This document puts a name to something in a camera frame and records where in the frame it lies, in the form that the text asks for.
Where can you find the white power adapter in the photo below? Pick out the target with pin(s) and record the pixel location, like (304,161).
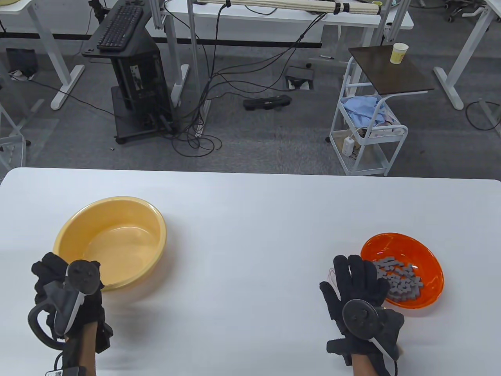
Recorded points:
(347,147)

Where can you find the long white desk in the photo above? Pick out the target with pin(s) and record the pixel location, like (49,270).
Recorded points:
(274,19)

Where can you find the yellow plastic basin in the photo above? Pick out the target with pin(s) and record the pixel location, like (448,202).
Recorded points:
(117,243)

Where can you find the rolled beige mat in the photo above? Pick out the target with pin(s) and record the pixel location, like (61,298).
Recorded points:
(282,4)

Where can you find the person's left hand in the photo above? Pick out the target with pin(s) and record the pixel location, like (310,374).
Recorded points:
(47,270)

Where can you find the white utility cart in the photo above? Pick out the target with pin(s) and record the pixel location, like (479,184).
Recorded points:
(399,133)

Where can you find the person's right hand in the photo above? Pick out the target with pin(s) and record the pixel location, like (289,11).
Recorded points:
(360,282)

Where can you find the black power strip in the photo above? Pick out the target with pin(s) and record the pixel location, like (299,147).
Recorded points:
(268,102)

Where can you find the dark brown side table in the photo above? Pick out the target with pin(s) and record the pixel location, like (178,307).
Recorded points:
(391,74)

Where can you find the yellow paper cup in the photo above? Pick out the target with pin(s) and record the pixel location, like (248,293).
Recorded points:
(398,54)

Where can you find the orange plastic bowl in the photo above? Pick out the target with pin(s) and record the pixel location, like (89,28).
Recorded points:
(391,244)

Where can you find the black computer cart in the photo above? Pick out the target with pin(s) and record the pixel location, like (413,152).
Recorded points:
(141,78)

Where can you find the black box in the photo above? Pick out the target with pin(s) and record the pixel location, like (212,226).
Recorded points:
(21,60)

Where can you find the pile of grey toy blocks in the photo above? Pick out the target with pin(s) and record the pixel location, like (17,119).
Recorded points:
(403,284)

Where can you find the grey hand controller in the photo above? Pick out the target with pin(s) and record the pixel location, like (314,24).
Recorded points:
(362,315)
(82,276)

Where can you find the office chair base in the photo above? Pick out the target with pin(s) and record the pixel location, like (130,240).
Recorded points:
(462,9)

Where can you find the black keyboard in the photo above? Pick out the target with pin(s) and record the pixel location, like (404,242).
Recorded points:
(119,27)

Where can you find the person's right forearm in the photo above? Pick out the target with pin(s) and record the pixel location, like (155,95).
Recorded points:
(368,368)

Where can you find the black monitor pole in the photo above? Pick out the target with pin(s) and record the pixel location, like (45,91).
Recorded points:
(96,8)

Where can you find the pink patterned cloth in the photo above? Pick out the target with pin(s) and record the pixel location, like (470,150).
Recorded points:
(385,121)

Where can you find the blue cloth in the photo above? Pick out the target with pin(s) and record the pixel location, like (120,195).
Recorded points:
(362,109)

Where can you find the floor socket box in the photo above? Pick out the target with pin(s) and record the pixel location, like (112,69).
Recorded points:
(299,76)

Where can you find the labelled wrist camera unit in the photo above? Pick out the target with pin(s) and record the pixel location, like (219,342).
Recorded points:
(66,372)

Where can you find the person's left forearm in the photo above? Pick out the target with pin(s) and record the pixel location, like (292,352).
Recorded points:
(88,352)

